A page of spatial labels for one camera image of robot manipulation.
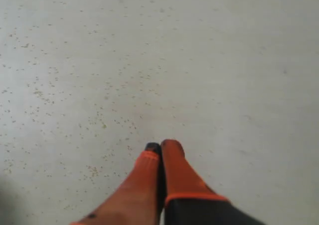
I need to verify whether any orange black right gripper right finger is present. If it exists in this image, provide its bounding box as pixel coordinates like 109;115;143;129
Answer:
161;139;262;225

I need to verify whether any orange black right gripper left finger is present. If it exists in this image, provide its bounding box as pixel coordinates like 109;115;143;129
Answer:
73;142;161;225

